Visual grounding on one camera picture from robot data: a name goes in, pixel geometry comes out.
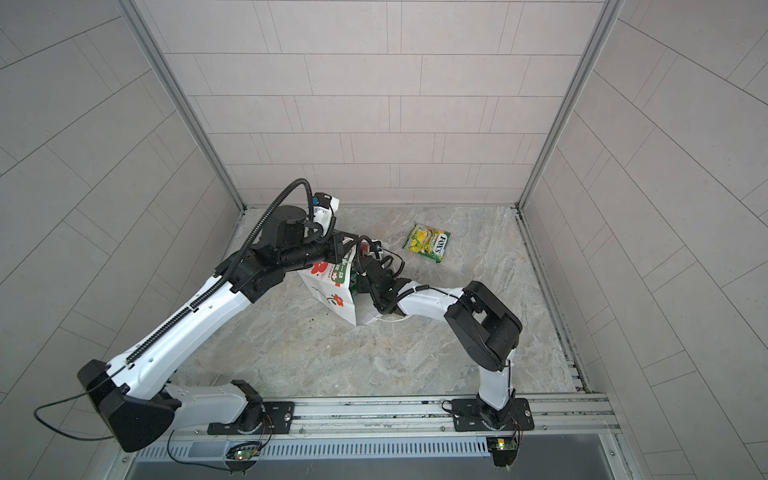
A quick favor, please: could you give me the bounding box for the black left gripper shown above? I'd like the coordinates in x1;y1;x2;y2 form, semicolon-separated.
276;229;362;275

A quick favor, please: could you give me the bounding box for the white floral paper bag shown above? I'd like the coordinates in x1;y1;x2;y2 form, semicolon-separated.
299;250;378;326

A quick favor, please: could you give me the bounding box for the green yellow candy bag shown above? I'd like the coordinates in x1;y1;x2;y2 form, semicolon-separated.
403;224;451;263

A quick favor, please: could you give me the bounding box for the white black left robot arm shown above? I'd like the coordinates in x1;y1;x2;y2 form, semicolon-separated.
77;178;349;452

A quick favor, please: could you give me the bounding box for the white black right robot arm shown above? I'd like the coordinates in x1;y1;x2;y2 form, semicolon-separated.
353;236;523;430

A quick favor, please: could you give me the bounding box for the white ventilation grille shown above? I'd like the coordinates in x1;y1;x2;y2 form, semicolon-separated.
136;436;490;463

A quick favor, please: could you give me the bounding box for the right green circuit board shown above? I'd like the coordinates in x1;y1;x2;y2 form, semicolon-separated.
486;437;520;468

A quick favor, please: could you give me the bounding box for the green circuit board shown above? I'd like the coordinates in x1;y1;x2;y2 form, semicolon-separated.
225;441;262;462
486;437;520;468

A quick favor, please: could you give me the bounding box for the left green circuit board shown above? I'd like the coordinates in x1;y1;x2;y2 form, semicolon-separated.
225;441;262;462

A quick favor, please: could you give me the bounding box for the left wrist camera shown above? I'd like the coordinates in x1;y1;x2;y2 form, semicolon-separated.
312;192;340;234

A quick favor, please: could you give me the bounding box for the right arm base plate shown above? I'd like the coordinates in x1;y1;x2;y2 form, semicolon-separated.
441;397;535;432

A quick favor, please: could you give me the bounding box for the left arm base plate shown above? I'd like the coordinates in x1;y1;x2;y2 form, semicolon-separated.
206;401;296;435

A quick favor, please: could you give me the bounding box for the aluminium mounting rail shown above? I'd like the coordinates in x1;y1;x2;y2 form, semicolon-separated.
161;392;619;442

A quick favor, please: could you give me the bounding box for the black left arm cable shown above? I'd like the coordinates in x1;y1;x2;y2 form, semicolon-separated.
32;383;121;443

